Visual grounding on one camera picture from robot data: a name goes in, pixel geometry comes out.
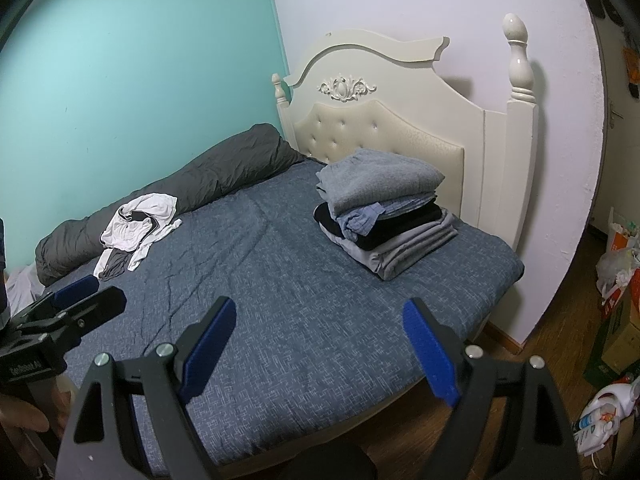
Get grey sweatpants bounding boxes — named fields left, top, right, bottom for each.
left=315, top=148, right=446, bottom=216

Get white door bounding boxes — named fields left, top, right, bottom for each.
left=575, top=0, right=640, bottom=233

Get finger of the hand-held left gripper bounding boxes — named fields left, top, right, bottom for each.
left=7, top=274, right=101, bottom=333
left=30, top=286, right=127, bottom=356

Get blue flecked bedspread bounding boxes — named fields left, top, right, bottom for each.
left=37, top=157, right=525, bottom=478

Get white jacket with black trim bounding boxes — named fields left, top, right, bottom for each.
left=93, top=193, right=183, bottom=273

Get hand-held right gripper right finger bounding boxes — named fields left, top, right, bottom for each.
left=402, top=297, right=583, bottom=480

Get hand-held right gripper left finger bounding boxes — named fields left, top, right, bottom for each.
left=54, top=296, right=237, bottom=480

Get white plastic bottle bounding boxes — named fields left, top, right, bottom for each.
left=575, top=377, right=640, bottom=458

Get light grey folded cloth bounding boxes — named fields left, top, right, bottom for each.
left=320, top=210, right=460, bottom=282

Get dark grey duvet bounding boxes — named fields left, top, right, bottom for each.
left=34, top=123, right=307, bottom=287

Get cream bed headboard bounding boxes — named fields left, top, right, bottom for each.
left=271, top=12, right=540, bottom=341

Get dark grey garment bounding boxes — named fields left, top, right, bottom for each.
left=97, top=250, right=132, bottom=281

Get white paper bag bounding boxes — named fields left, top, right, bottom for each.
left=607, top=207, right=640, bottom=261

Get clear plastic bag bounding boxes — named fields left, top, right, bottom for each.
left=595, top=250, right=640, bottom=306

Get black folded garment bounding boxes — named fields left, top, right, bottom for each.
left=313, top=202, right=448, bottom=252

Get blue checked folded shorts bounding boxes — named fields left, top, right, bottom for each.
left=336, top=197, right=438, bottom=243

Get person's left hand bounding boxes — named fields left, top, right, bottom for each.
left=0, top=392, right=52, bottom=433

